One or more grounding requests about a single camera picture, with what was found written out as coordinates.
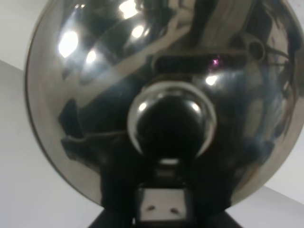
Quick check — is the stainless steel teapot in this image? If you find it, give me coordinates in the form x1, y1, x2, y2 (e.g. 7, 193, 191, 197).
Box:
24, 0, 304, 228

